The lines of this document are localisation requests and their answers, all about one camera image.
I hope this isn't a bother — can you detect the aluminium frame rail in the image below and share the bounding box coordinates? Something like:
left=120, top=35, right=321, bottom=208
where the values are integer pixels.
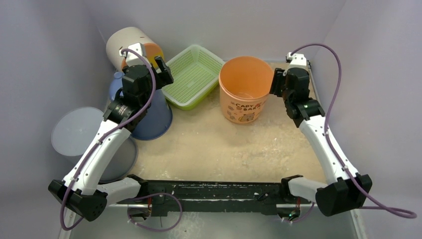
left=48, top=63, right=372, bottom=223

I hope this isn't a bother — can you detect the green plastic basin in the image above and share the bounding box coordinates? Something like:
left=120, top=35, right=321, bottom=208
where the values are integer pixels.
left=163, top=85, right=217, bottom=111

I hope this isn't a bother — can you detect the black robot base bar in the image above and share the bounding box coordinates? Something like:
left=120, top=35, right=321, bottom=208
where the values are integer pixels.
left=120, top=174, right=309, bottom=217

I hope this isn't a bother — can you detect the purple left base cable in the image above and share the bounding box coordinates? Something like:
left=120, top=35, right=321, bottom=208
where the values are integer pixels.
left=126, top=192, right=183, bottom=232

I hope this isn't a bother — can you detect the green plastic basket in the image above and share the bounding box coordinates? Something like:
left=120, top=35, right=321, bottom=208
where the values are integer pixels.
left=162, top=44, right=225, bottom=93

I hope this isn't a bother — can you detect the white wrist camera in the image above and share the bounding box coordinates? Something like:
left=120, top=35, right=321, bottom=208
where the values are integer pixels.
left=118, top=43, right=149, bottom=68
left=286, top=52, right=308, bottom=70

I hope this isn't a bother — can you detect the blue plastic bucket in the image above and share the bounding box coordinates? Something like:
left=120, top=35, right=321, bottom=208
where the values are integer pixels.
left=109, top=72, right=173, bottom=140

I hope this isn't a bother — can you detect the orange capybara bucket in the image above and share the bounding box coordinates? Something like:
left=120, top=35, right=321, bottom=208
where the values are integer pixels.
left=218, top=56, right=273, bottom=124

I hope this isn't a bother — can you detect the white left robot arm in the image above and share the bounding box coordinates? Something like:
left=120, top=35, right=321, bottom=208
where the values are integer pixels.
left=48, top=56, right=174, bottom=231

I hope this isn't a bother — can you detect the grey plastic bucket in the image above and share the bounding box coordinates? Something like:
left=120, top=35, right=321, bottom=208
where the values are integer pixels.
left=51, top=107, right=138, bottom=184

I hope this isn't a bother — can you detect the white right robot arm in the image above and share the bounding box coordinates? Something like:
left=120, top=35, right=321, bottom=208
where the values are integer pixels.
left=269, top=68, right=372, bottom=217

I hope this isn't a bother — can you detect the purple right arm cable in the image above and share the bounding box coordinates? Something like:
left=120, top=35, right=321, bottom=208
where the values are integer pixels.
left=290, top=43, right=418, bottom=220

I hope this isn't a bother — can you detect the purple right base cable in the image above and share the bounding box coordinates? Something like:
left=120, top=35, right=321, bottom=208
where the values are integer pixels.
left=282, top=197, right=317, bottom=225

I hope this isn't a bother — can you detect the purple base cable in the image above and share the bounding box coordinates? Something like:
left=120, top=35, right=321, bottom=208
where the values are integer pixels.
left=126, top=192, right=183, bottom=232
left=282, top=197, right=317, bottom=225

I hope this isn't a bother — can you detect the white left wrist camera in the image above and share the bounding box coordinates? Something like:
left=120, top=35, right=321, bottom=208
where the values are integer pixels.
left=118, top=43, right=149, bottom=68

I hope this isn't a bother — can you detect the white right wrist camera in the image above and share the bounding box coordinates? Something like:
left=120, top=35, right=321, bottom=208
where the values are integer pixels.
left=286, top=52, right=308, bottom=70

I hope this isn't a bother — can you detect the white cylindrical drawer cabinet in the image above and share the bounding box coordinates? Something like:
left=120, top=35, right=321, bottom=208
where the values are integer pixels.
left=106, top=27, right=165, bottom=71

